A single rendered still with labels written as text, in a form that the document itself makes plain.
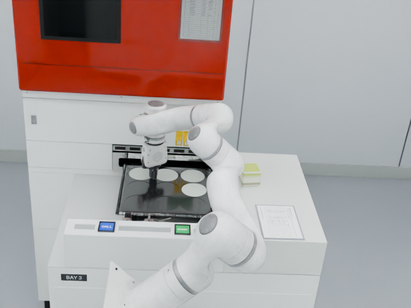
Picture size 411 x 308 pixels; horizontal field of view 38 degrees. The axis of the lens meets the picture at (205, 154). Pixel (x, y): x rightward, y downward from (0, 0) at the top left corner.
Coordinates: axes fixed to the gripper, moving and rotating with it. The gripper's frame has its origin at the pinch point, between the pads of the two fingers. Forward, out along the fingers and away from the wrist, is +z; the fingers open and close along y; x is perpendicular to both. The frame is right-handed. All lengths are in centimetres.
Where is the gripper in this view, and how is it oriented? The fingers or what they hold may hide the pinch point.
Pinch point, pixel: (153, 173)
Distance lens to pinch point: 248.7
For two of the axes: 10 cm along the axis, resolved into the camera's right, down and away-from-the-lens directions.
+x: -5.7, -4.3, 7.0
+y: 8.2, -2.3, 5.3
